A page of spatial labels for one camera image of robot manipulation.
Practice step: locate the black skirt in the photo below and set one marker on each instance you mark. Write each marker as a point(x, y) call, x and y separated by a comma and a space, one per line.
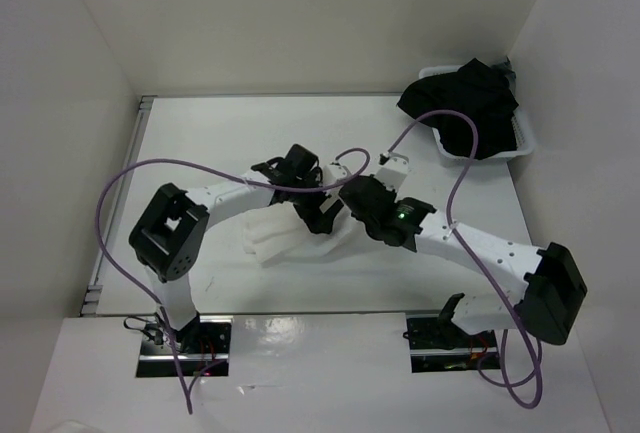
point(476, 90)

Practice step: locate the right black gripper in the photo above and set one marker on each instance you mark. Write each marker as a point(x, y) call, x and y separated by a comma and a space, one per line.
point(393, 194)

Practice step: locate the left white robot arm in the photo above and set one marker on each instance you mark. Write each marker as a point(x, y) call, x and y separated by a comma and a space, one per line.
point(168, 236)

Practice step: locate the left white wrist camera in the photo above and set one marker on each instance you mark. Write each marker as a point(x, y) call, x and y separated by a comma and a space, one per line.
point(334, 175)

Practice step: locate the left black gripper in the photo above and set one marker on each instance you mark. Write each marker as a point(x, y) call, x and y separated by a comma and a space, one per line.
point(317, 221)

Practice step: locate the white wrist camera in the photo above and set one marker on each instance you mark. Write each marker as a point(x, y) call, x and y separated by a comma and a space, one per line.
point(334, 175)
point(392, 170)

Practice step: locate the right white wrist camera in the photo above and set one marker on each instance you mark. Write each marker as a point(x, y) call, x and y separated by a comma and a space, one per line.
point(392, 170)

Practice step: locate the white skirt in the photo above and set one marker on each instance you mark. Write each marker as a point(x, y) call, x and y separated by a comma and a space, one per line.
point(275, 234)

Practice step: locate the white plastic basket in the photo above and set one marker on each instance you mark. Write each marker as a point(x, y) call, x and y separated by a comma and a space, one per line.
point(523, 133)

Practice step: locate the grey garment in basket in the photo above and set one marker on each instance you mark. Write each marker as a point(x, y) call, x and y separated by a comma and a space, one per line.
point(505, 68)

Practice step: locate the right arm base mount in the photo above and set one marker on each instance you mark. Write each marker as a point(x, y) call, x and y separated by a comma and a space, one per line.
point(436, 347)

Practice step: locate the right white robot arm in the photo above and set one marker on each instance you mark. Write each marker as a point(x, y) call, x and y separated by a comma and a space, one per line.
point(542, 289)

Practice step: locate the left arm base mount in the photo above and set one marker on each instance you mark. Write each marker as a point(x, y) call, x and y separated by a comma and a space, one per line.
point(206, 352)

